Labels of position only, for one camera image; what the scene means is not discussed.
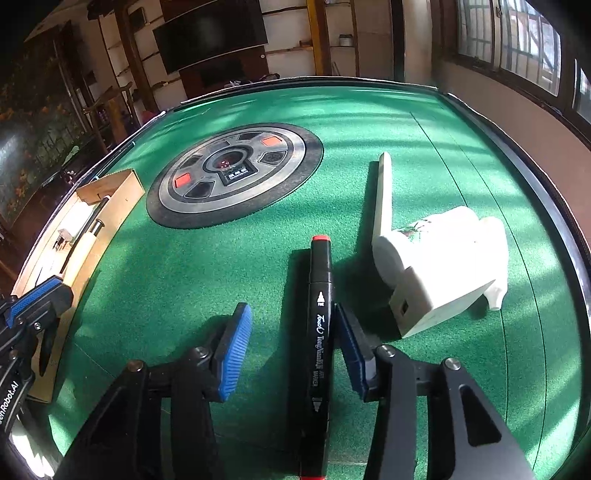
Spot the white bottle with floral print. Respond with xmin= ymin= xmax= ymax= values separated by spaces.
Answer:
xmin=372 ymin=206 xmax=481 ymax=287

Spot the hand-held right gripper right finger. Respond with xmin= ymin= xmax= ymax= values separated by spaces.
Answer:
xmin=335 ymin=304 xmax=536 ymax=480

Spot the dark floral wall painting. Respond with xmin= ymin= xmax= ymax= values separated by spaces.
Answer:
xmin=0 ymin=92 xmax=88 ymax=222

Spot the large barred window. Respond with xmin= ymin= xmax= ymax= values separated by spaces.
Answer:
xmin=455 ymin=0 xmax=561 ymax=97

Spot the white power adapter block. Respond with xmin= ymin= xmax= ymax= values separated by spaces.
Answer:
xmin=388 ymin=263 xmax=495 ymax=340

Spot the black marker with red caps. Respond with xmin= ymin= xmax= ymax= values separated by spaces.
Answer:
xmin=298 ymin=234 xmax=335 ymax=480

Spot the wooden chair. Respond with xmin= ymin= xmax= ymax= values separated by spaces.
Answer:
xmin=83 ymin=83 xmax=139 ymax=148

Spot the dark wooden television cabinet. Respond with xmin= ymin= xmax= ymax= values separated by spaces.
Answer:
xmin=179 ymin=48 xmax=271 ymax=93

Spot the white USB charger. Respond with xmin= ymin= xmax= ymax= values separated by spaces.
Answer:
xmin=55 ymin=205 xmax=93 ymax=250

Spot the wooden wall shelf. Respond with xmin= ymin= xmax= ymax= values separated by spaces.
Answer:
xmin=325 ymin=0 xmax=360 ymax=77

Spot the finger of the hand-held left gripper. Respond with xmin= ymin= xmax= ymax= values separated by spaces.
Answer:
xmin=10 ymin=275 xmax=75 ymax=325
xmin=36 ymin=320 xmax=60 ymax=376

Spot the cream flat stick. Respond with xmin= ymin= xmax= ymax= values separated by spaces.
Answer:
xmin=372 ymin=152 xmax=393 ymax=241

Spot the cardboard box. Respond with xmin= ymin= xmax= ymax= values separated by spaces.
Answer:
xmin=9 ymin=168 xmax=146 ymax=404

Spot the black flat television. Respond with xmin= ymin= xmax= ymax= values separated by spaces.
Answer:
xmin=152 ymin=0 xmax=269 ymax=75

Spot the black and clear pen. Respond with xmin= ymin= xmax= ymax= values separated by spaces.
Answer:
xmin=62 ymin=196 xmax=112 ymax=273

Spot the round table centre panel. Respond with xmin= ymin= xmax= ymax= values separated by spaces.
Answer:
xmin=146 ymin=122 xmax=324 ymax=230

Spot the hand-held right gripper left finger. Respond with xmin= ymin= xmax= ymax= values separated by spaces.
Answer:
xmin=60 ymin=302 xmax=254 ymax=480

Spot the yellow post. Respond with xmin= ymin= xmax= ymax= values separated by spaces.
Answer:
xmin=305 ymin=0 xmax=329 ymax=77

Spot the narrow barred window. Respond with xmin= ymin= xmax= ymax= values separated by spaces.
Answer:
xmin=573 ymin=58 xmax=591 ymax=116

